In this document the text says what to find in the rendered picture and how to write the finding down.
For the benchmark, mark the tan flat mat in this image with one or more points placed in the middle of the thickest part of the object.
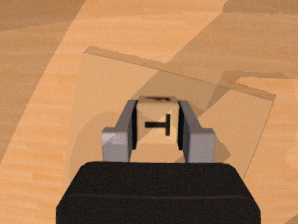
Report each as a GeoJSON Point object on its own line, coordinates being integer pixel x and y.
{"type": "Point", "coordinates": [104, 85]}

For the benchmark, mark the tan letter block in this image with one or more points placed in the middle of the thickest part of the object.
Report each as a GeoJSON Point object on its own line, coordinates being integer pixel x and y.
{"type": "Point", "coordinates": [157, 119]}

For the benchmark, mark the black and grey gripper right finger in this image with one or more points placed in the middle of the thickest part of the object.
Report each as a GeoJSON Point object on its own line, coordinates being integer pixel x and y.
{"type": "Point", "coordinates": [197, 143]}

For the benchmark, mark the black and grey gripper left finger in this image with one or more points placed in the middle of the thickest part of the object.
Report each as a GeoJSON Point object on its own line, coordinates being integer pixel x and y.
{"type": "Point", "coordinates": [115, 140]}

